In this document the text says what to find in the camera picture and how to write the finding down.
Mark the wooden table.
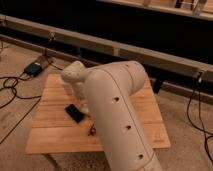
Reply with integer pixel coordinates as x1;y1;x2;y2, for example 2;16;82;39
26;74;171;154

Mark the red brown small tool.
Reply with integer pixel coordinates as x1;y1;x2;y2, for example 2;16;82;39
88;125;97;136

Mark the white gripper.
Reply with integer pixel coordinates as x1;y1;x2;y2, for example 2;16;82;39
74;88;88;114

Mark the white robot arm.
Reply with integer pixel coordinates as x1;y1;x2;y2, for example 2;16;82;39
61;61;162;171

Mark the black cable right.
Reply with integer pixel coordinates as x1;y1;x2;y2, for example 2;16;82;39
186;73;213;164

